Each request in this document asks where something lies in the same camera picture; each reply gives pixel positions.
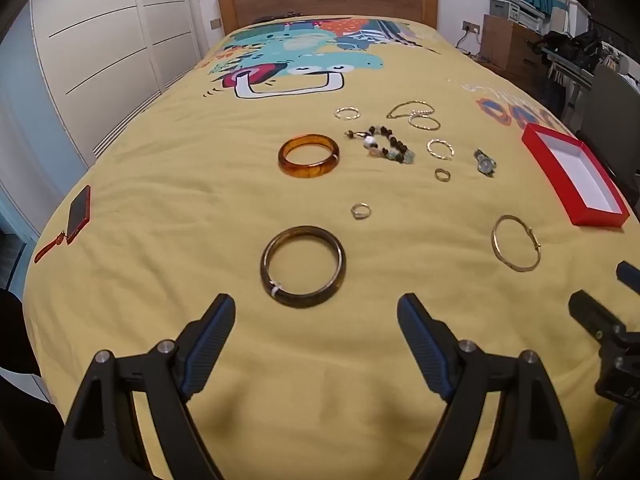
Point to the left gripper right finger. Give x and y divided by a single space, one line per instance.
530 439

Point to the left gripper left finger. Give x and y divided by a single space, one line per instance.
102 437

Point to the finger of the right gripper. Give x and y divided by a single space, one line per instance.
601 324
629 275

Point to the red jewelry box tray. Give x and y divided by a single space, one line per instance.
586 191

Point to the thin gold bangle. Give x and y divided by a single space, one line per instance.
515 244

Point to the dark brown bangle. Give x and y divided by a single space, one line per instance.
303 266

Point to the grey green chair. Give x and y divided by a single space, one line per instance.
610 125

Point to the silver wristwatch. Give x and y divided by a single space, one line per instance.
485 164

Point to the red cased smartphone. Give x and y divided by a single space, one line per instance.
78 217

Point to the wooden dresser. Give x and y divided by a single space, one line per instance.
506 50

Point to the yellow dinosaur bedspread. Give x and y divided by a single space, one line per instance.
185 201

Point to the amber orange bangle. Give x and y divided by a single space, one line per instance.
311 155

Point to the white wardrobe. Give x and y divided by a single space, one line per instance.
105 61

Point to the wall power socket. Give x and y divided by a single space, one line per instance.
470 27

